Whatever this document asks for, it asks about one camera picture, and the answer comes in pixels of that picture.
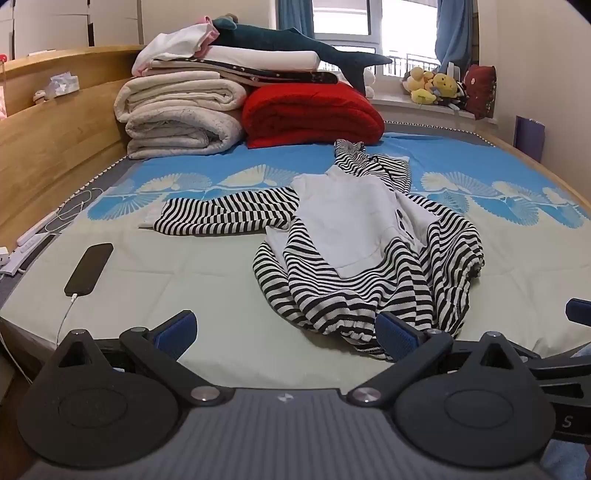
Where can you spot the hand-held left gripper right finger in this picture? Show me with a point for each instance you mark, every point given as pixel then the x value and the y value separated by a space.
pixel 397 337

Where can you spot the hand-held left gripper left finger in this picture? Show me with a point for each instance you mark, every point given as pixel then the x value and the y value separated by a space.
pixel 178 334

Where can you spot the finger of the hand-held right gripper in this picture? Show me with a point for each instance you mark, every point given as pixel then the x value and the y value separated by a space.
pixel 581 310

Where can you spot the black white striped hooded sweater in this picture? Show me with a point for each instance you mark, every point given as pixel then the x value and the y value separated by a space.
pixel 351 230

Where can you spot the person's leg in jeans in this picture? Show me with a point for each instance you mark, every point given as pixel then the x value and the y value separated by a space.
pixel 563 461

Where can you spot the blue printed bedsheet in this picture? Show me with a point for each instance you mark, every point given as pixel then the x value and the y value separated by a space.
pixel 184 258

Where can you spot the black smartphone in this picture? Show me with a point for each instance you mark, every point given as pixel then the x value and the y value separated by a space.
pixel 88 269

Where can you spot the white power strip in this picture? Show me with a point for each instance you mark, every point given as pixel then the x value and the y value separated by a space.
pixel 25 254

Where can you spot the white speckled folded blanket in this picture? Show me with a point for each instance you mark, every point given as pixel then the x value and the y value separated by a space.
pixel 184 134

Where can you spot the window sill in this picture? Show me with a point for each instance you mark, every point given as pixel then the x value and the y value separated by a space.
pixel 415 115

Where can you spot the wooden headboard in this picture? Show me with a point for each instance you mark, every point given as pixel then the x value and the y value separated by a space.
pixel 51 138

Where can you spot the red folded blanket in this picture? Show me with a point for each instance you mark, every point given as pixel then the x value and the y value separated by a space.
pixel 309 115

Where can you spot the cream folded blanket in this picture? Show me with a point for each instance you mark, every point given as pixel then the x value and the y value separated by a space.
pixel 180 94

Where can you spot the dark red cushion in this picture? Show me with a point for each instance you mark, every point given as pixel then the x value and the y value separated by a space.
pixel 480 90

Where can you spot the black striped plush toy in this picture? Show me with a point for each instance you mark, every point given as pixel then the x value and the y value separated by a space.
pixel 457 98

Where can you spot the yellow duck plush toy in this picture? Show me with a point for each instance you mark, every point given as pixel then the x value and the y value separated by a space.
pixel 418 83

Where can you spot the white plush toy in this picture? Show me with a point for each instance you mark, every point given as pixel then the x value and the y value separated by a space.
pixel 369 83

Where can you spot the yellow round plush toy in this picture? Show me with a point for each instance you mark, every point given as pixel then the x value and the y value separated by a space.
pixel 444 84

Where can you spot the tissue box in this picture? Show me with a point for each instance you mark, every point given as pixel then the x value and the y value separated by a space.
pixel 62 85

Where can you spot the pink and white garment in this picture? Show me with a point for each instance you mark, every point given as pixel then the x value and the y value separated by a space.
pixel 175 44

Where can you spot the cream folded quilt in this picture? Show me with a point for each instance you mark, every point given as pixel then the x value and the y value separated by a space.
pixel 268 57

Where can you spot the blue curtain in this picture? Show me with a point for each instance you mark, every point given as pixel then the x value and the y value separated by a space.
pixel 455 32
pixel 294 18

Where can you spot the dark teal shark plush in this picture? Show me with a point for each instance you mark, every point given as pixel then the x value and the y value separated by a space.
pixel 286 44

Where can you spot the window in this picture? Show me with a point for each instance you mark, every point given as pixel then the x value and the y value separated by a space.
pixel 369 27

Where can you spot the white wardrobe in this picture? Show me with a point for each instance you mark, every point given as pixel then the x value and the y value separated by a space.
pixel 69 23

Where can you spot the wooden bed frame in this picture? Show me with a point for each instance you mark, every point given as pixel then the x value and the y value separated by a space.
pixel 545 170

